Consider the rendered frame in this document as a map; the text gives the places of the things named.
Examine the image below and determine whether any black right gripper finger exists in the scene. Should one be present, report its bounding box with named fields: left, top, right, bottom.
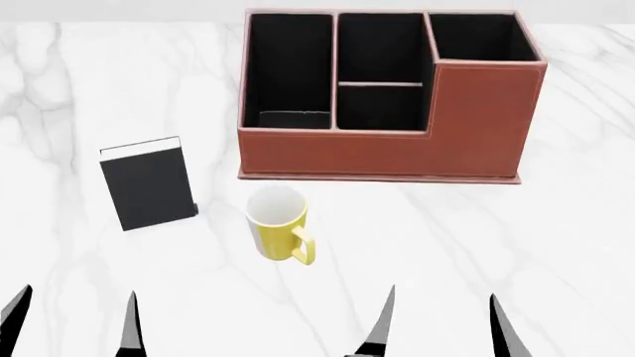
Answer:
left=342, top=284, right=397, bottom=357
left=488, top=292, right=535, bottom=357

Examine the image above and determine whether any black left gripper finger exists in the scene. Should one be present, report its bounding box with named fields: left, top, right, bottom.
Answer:
left=114, top=290, right=148, bottom=357
left=0, top=284, right=34, bottom=357

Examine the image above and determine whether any yellow and white mug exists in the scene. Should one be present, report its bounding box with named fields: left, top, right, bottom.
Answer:
left=245, top=184, right=317, bottom=267

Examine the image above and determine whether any brown leather desk caddy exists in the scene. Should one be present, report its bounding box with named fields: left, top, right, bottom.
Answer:
left=236, top=8, right=550, bottom=186

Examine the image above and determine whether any black book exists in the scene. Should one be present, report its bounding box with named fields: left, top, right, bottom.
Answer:
left=98, top=136, right=200, bottom=232

